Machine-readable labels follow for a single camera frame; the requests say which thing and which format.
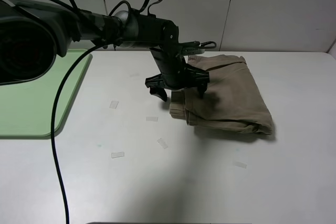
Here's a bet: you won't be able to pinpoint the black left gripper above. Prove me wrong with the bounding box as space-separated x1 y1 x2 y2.
145 41 216 101

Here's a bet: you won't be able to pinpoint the khaki shorts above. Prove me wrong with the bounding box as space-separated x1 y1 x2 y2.
169 55 274 135

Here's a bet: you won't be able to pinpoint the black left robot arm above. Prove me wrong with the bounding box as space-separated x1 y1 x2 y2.
1 0 216 100

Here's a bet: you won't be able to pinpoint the green plastic tray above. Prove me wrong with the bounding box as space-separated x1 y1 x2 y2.
1 49 92 139

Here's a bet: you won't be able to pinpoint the clear tape strip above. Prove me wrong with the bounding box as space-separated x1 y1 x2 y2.
109 101 119 109
111 152 124 158
146 116 158 122
233 161 247 169
157 138 168 149

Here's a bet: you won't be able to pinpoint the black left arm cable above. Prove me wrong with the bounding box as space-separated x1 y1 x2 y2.
0 0 165 224

